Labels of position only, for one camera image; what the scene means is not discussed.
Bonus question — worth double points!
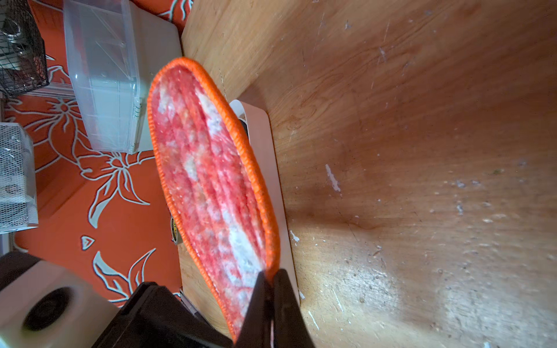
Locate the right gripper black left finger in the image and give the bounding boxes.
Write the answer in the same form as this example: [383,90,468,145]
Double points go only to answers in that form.
[234,271,274,348]

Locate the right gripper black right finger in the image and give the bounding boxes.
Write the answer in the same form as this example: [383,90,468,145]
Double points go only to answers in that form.
[273,269,315,348]

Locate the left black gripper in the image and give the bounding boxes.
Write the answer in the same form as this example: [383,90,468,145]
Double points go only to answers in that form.
[93,282,233,347]

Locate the red insole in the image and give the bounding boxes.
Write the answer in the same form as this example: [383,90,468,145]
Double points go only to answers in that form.
[147,57,281,339]

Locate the white plastic storage tray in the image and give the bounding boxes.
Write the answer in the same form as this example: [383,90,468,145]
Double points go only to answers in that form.
[229,99,304,302]

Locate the grey green lidded storage box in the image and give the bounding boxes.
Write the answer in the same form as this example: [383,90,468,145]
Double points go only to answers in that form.
[63,1,181,154]

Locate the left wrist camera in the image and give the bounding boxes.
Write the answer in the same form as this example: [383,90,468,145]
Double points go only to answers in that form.
[1,252,118,347]

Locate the clear plastic wall bin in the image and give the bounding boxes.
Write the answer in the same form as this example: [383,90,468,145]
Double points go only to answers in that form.
[1,123,39,234]

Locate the black wire wall basket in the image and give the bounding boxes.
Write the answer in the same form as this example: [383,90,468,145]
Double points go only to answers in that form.
[1,1,49,97]

